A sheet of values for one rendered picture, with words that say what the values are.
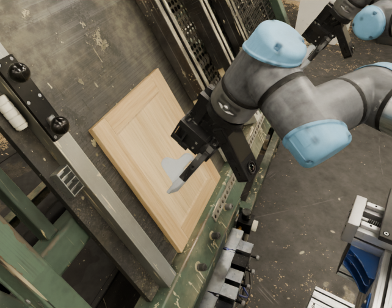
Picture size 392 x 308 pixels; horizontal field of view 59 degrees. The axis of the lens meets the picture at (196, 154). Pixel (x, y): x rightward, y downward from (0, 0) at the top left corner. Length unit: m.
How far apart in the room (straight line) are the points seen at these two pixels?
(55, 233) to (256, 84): 0.65
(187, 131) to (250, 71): 0.18
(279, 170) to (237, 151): 2.18
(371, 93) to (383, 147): 2.78
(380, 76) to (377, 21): 0.42
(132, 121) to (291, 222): 1.62
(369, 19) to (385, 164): 2.25
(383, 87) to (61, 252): 0.76
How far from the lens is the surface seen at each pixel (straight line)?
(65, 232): 0.93
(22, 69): 0.72
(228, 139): 0.58
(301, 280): 2.21
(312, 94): 0.47
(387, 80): 0.54
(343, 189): 2.77
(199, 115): 0.59
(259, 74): 0.47
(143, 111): 1.10
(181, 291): 1.11
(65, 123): 0.73
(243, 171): 0.60
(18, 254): 0.78
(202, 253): 1.19
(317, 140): 0.44
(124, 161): 1.00
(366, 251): 1.26
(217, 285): 1.27
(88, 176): 0.89
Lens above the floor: 1.85
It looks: 41 degrees down
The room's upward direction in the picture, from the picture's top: straight up
